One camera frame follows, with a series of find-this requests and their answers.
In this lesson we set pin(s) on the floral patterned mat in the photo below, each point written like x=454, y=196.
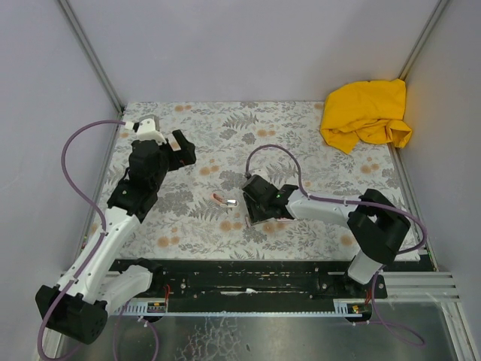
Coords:
x=231, y=138

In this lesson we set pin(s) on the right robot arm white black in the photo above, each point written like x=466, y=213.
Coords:
x=377, y=226

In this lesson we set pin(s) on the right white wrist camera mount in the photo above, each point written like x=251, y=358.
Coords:
x=261, y=172

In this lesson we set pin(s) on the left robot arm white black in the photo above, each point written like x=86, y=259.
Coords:
x=78, y=306

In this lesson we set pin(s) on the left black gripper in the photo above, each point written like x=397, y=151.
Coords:
x=174, y=151

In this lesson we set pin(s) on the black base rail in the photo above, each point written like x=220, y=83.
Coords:
x=248, y=287

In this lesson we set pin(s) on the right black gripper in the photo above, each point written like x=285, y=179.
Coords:
x=256, y=203

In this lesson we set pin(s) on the red staple box sleeve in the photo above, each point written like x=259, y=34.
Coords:
x=282, y=223

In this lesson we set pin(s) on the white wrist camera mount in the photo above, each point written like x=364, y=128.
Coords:
x=147, y=129
x=261, y=172

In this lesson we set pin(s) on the yellow cloth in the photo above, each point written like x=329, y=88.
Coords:
x=368, y=111

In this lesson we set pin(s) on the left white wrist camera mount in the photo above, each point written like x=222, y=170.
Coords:
x=147, y=129

